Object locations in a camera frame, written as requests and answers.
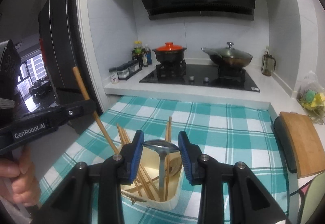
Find black pot red lid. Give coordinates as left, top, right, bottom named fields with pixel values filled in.
left=153, top=42, right=187, bottom=65

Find wooden chopstick three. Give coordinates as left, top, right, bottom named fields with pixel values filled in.
left=137, top=163, right=159, bottom=201

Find wooden chopstick one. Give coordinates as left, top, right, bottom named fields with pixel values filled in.
left=116, top=123, right=128, bottom=145

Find wooden chopstick four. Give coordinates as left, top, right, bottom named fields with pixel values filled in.
left=72, top=66, right=120, bottom=155

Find black gas stove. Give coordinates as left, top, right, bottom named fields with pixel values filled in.
left=140, top=60, right=260, bottom=93

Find black refrigerator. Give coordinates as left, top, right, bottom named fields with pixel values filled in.
left=37, top=0, right=103, bottom=135

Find teal plaid tablecloth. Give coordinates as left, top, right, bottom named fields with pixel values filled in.
left=40, top=96, right=289, bottom=223

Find wooden chopstick two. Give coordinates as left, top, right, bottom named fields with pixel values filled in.
left=121, top=128, right=131, bottom=144

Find bag of yellow sponges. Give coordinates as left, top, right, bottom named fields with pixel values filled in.
left=297, top=70, right=324, bottom=122

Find wooden chopstick seven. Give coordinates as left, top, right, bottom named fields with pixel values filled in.
left=134, top=178, right=142, bottom=197

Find wok with glass lid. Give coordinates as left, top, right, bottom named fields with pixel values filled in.
left=200, top=42, right=253, bottom=68

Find cream utensil holder box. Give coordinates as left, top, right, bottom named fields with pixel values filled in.
left=121, top=148, right=183, bottom=211

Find spice jar rack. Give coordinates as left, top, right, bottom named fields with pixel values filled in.
left=108, top=60, right=142, bottom=84

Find dark glass jug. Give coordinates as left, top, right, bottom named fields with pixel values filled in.
left=261, top=46, right=276, bottom=77

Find wooden cutting board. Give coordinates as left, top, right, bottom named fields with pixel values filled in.
left=280, top=112, right=324, bottom=178

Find person's left hand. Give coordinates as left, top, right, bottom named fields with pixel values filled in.
left=1, top=145, right=41, bottom=207

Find wooden chopstick eight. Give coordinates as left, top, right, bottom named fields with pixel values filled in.
left=124, top=176, right=159, bottom=193

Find wooden chopstick six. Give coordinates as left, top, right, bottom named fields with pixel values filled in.
left=164, top=116, right=172, bottom=201

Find condiment bottles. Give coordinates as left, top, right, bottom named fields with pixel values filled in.
left=132, top=41, right=153, bottom=67

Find green lid with handle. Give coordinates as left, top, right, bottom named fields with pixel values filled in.
left=297, top=172, right=325, bottom=224

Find black griddle tray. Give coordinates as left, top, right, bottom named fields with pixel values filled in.
left=273, top=116, right=297, bottom=173

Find steel spoon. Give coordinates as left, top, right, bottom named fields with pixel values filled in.
left=169, top=157, right=182, bottom=177
left=142, top=140, right=180, bottom=201

